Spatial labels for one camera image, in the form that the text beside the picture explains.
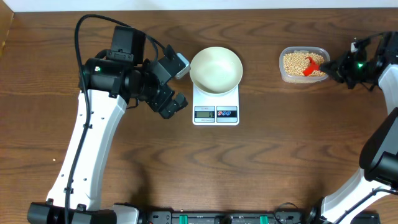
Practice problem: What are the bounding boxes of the red plastic measuring scoop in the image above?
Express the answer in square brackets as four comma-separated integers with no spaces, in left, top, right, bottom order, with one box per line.
[303,57,320,77]

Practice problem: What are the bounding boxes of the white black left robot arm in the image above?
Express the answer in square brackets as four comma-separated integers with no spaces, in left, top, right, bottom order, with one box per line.
[27,26,190,223]

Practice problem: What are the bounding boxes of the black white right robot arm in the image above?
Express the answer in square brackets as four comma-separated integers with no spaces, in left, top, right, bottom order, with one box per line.
[307,31,397,223]

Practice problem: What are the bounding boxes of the white digital kitchen scale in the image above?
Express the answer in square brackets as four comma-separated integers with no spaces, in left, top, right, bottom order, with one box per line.
[192,85,240,126]

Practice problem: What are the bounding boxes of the cream round bowl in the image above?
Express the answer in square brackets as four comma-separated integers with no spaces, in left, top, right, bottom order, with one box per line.
[190,47,243,95]

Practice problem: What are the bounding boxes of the clear container of soybeans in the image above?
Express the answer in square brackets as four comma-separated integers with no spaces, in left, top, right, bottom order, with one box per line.
[279,47,330,83]

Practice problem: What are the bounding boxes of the wooden side panel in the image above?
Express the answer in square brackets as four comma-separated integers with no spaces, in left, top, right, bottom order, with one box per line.
[0,0,14,56]

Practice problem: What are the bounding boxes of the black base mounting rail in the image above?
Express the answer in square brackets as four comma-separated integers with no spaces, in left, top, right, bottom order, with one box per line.
[137,211,305,224]

